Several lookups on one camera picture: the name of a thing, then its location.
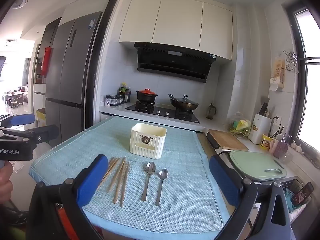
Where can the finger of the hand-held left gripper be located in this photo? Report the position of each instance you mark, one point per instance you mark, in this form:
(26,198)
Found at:
(21,120)
(42,133)

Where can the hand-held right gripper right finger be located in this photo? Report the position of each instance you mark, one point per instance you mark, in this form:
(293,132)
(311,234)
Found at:
(222,180)

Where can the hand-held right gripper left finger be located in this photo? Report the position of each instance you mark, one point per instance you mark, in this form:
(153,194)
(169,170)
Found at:
(92,178)

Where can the wooden chopstick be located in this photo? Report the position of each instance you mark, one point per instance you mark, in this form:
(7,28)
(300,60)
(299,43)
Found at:
(124,184)
(119,180)
(113,175)
(106,171)

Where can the cream ribbed utensil holder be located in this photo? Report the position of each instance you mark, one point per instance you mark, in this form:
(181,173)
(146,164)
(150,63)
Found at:
(147,142)

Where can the person's left hand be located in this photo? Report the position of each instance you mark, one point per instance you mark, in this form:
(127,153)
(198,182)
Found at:
(5,182)

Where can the cardboard box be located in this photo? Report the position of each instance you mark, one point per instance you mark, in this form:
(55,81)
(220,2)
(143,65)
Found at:
(41,117)

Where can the green cutting board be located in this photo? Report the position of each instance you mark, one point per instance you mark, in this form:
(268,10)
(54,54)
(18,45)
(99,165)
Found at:
(255,163)

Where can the wooden cutting board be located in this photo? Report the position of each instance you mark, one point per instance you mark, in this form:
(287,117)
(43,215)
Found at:
(227,140)

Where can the light blue textured mat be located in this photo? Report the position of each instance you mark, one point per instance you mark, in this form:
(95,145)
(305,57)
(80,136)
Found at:
(180,180)

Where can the plastic bag of sponges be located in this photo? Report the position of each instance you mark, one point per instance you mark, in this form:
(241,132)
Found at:
(240,126)

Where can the yellow printed cup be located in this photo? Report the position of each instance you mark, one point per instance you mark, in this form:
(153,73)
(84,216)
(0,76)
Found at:
(267,142)

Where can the steel spoon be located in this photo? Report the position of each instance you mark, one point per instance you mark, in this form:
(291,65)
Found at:
(150,168)
(163,174)

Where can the grey refrigerator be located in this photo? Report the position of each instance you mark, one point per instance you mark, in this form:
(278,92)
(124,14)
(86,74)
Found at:
(70,80)

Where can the pink cup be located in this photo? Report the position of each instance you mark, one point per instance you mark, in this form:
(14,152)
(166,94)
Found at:
(273,148)

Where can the white knife holder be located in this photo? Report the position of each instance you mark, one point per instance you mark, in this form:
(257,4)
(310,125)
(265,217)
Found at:
(260,128)

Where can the red hanging item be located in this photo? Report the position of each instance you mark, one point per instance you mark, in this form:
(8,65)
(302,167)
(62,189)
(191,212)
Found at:
(46,61)

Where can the purple soap bottle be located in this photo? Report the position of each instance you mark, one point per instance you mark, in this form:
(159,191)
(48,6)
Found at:
(283,147)

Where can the white label spice jar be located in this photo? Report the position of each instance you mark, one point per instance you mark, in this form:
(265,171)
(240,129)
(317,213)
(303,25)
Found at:
(108,101)

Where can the smartphone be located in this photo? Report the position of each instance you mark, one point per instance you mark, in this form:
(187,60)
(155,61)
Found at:
(302,193)

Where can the spice jar rack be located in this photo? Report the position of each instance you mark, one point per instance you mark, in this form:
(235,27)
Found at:
(117,100)

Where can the garlic bulbs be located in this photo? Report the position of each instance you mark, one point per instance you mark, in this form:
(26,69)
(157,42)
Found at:
(298,147)

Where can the grey spatula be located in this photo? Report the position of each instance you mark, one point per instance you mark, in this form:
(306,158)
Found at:
(264,106)

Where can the wok with glass lid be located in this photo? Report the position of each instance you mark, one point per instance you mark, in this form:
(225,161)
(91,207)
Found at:
(185,103)

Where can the dark sauce bottle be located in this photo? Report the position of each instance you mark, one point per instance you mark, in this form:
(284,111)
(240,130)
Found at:
(127,95)

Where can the black gas cooktop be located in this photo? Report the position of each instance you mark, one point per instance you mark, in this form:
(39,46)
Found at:
(162,111)

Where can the black clay pot red lid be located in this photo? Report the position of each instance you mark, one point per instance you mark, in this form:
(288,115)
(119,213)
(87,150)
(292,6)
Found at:
(145,95)

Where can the hanging paper packet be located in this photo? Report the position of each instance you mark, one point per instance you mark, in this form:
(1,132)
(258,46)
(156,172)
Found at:
(278,73)

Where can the black range hood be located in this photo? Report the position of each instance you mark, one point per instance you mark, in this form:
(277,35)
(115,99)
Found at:
(172,62)

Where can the window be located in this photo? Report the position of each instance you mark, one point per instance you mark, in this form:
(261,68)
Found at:
(308,80)

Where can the hanging metal trivet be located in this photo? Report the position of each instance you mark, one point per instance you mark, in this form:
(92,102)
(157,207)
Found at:
(291,61)

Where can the white wall outlet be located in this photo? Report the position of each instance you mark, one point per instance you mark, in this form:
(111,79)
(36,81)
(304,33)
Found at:
(277,121)

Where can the white wall cabinets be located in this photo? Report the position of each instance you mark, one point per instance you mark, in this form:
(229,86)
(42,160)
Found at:
(175,22)

